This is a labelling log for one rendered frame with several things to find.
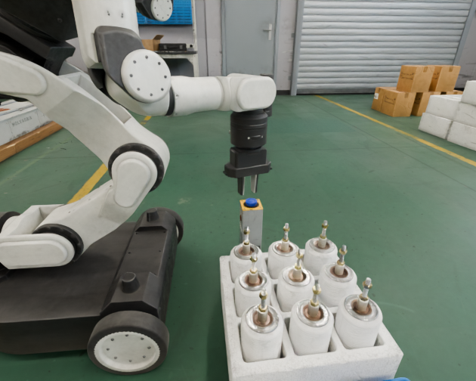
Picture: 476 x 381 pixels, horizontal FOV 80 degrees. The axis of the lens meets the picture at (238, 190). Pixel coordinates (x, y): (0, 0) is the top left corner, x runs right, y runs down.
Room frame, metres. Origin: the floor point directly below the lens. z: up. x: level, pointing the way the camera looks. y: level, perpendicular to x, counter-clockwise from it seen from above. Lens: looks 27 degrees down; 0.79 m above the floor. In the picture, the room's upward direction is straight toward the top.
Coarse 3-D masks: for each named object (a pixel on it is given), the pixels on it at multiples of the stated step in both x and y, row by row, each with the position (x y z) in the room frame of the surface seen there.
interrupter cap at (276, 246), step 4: (280, 240) 0.72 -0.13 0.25; (276, 244) 0.70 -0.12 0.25; (280, 244) 0.70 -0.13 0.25; (292, 244) 0.70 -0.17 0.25; (272, 248) 0.68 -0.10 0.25; (276, 248) 0.68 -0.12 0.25; (280, 248) 0.69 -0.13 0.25; (292, 248) 0.68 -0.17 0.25; (296, 248) 0.68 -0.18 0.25; (276, 252) 0.66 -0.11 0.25; (280, 252) 0.66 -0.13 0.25; (284, 252) 0.66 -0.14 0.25; (288, 252) 0.66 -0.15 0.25; (292, 252) 0.66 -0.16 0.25; (284, 256) 0.65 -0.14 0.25; (288, 256) 0.65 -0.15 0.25
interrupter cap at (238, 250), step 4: (240, 244) 0.70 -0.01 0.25; (252, 244) 0.70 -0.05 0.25; (236, 248) 0.68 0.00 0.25; (240, 248) 0.68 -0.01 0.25; (252, 248) 0.68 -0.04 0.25; (256, 248) 0.68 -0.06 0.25; (236, 252) 0.66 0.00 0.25; (240, 252) 0.66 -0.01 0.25; (256, 252) 0.66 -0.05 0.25; (236, 256) 0.65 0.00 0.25; (240, 256) 0.65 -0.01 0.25; (244, 256) 0.65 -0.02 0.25; (248, 256) 0.65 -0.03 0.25
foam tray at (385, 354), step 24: (264, 264) 0.70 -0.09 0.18; (288, 312) 0.51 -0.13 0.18; (336, 312) 0.51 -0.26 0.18; (240, 336) 0.48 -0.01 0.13; (288, 336) 0.44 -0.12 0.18; (336, 336) 0.44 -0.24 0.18; (384, 336) 0.44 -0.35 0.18; (240, 360) 0.39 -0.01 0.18; (288, 360) 0.39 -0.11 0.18; (312, 360) 0.39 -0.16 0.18; (336, 360) 0.39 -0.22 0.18; (360, 360) 0.39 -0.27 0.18; (384, 360) 0.39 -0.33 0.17
